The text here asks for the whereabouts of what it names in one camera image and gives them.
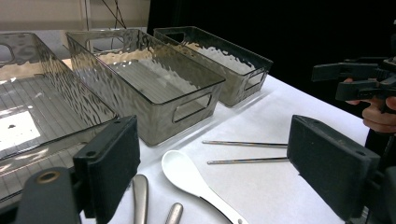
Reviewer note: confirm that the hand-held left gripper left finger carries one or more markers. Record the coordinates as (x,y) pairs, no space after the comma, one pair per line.
(109,161)

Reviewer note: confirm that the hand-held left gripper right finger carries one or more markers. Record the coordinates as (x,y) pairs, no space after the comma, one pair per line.
(330,158)

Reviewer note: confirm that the silver metal fork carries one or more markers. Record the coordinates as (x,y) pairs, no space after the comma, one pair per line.
(140,199)

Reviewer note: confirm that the white ceramic spoon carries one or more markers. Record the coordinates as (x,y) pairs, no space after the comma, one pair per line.
(183,174)

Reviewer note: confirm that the metal chopstick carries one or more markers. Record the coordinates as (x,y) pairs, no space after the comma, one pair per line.
(246,143)
(249,160)

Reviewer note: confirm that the silver metal knife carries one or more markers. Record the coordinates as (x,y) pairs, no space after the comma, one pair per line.
(174,214)

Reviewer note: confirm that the smoky clear plastic bin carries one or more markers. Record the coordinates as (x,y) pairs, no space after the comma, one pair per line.
(230,67)
(46,102)
(149,84)

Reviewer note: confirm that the white table sheet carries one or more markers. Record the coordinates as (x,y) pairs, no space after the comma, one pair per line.
(264,193)

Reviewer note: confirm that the black curtain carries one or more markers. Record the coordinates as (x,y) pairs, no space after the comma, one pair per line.
(280,31)

